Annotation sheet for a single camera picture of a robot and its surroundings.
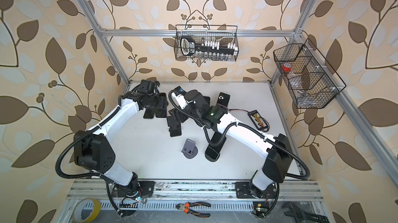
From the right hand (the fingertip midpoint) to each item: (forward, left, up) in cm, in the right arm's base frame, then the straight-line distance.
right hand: (175, 107), depth 74 cm
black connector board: (+7, -48, -26) cm, 55 cm away
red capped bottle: (+24, -62, +3) cm, 66 cm away
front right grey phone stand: (-18, -17, -22) cm, 33 cm away
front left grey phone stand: (-13, -5, -21) cm, 25 cm away
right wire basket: (+7, -66, +7) cm, 67 cm away
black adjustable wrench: (-42, -56, -27) cm, 75 cm away
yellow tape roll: (-36, +43, -23) cm, 60 cm away
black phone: (-14, -19, -23) cm, 32 cm away
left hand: (+11, +11, -8) cm, 18 cm away
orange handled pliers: (-37, -4, -26) cm, 46 cm away
